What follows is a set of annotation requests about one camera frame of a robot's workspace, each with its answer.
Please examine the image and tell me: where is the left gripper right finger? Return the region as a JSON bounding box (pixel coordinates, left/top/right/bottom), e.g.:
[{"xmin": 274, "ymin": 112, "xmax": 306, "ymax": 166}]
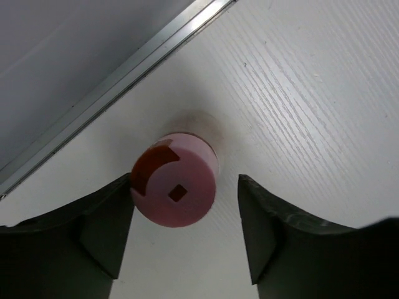
[{"xmin": 238, "ymin": 174, "xmax": 398, "ymax": 298}]

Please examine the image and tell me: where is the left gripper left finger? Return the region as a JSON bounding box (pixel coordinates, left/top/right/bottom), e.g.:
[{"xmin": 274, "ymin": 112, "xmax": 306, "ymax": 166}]
[{"xmin": 1, "ymin": 174, "xmax": 134, "ymax": 298}]

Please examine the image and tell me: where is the pink cap bottle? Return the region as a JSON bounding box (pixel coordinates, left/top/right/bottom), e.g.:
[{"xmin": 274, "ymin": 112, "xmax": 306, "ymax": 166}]
[{"xmin": 130, "ymin": 112, "xmax": 226, "ymax": 229}]

